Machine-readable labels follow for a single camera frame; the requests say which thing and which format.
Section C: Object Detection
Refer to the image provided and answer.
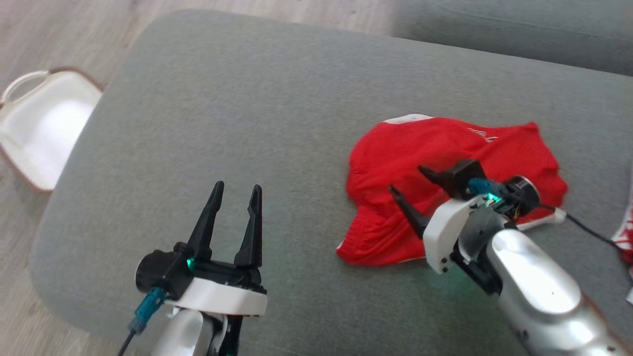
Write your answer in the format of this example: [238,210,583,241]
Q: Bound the white laundry basket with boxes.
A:
[0,68,104,192]

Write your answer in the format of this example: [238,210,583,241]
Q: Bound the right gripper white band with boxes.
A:
[388,166,484,275]

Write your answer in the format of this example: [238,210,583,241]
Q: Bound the black left cable teal plug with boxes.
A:
[118,287,168,356]

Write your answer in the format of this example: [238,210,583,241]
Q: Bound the red Bulls 23 shorts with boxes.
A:
[336,114,569,267]

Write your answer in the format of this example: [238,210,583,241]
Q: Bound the grey fabric sofa seat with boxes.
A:
[29,9,633,356]

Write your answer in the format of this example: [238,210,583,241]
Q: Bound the black right cable teal plug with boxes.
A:
[466,178,621,248]

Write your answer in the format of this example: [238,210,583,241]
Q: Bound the red Bulls 23 jersey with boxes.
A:
[612,198,633,305]

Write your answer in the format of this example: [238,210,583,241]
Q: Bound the grey sofa cushion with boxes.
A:
[393,0,633,77]

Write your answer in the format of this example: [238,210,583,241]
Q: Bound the black cable teal plug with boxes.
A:
[466,178,621,248]
[118,287,168,356]

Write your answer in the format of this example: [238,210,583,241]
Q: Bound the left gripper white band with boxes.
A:
[166,181,269,317]

